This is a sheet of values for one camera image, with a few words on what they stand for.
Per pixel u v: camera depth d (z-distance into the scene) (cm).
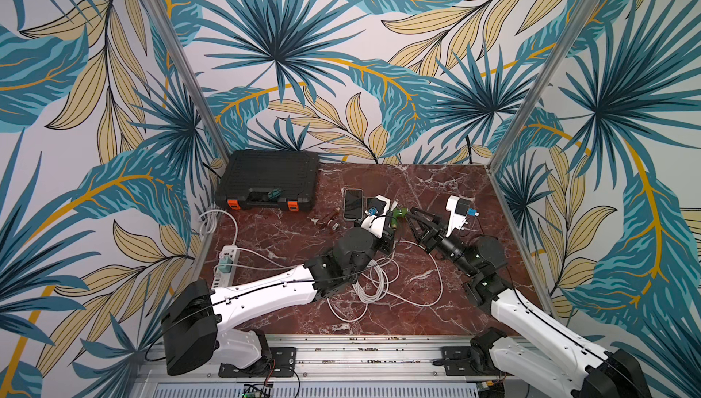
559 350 45
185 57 86
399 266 92
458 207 61
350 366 74
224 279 85
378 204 59
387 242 62
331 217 102
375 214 57
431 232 62
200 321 40
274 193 98
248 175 108
